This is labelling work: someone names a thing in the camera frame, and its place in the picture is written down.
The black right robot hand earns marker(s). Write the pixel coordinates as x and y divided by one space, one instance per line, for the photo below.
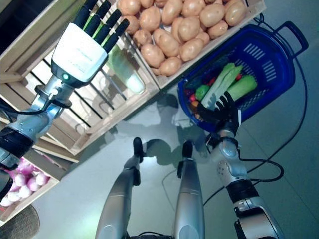
224 117

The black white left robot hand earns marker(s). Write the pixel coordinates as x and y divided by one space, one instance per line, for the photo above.
77 54

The green white napa cabbage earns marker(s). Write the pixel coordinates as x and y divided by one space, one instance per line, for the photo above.
219 82
129 77
245 84

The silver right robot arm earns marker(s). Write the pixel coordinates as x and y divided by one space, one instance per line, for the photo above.
229 149

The blue plastic shopping basket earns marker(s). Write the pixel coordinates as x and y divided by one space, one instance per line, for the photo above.
279 82

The round woven wicker basket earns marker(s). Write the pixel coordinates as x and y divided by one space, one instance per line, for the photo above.
20 224

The bright green round pepper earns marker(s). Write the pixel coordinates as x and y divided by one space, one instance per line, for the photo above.
202 91

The wooden dark display stand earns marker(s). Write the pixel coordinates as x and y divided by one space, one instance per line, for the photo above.
15 15

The tan potato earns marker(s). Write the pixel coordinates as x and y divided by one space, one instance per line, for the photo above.
192 49
170 66
235 13
152 55
218 29

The wooden cabbage crate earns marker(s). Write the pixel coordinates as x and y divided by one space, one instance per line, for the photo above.
117 119

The wooden potato crate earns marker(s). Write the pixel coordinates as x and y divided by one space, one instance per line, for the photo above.
254 10

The purple white onion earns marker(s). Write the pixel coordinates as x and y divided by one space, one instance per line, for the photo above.
41 178
25 191
20 179

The wooden onion crate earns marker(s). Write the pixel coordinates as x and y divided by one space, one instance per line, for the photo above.
37 190

